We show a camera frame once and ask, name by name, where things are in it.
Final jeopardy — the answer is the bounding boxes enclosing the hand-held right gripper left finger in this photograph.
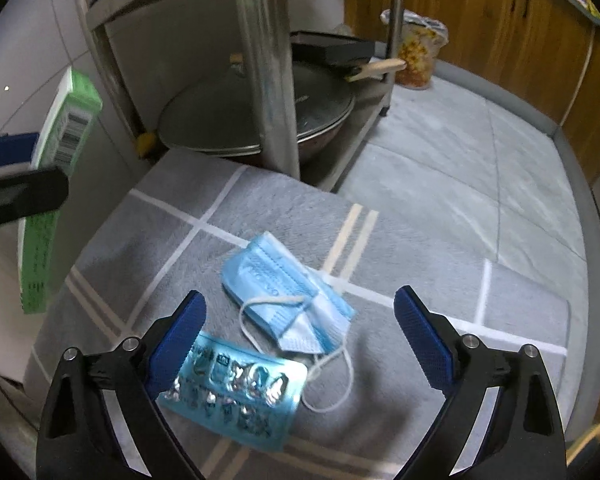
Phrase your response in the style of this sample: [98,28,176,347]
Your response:
[36,290,207,480]

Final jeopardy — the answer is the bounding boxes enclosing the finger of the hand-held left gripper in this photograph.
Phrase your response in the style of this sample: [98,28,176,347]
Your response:
[0,131,40,168]
[0,167,70,233]

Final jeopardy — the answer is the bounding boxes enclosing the stainless steel rack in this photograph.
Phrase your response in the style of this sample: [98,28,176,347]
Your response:
[70,0,408,193]

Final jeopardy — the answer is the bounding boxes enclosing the green cardboard box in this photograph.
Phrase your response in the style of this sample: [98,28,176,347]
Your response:
[19,67,103,315]

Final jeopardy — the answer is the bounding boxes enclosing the floral patterned bin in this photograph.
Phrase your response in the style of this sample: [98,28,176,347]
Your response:
[380,8,450,90]

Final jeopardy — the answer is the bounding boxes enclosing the square pan with wooden handle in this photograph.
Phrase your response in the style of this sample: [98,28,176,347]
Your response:
[289,30,408,83]

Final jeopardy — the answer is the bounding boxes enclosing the wooden kitchen cabinets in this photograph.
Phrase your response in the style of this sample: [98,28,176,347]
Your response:
[344,0,600,186]

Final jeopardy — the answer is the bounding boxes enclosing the blue face mask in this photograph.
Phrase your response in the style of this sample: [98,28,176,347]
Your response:
[221,231,356,413]

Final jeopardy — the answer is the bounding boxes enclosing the grey pan lid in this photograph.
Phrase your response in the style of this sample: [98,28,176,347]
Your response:
[157,57,357,153]

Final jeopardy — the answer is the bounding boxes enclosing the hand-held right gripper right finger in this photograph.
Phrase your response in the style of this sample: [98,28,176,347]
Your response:
[394,285,566,480]

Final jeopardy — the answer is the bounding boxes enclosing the blue blister pack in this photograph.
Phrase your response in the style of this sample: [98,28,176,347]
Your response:
[156,331,308,451]

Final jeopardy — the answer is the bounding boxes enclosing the grey checked mat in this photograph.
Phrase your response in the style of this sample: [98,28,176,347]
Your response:
[22,147,581,480]

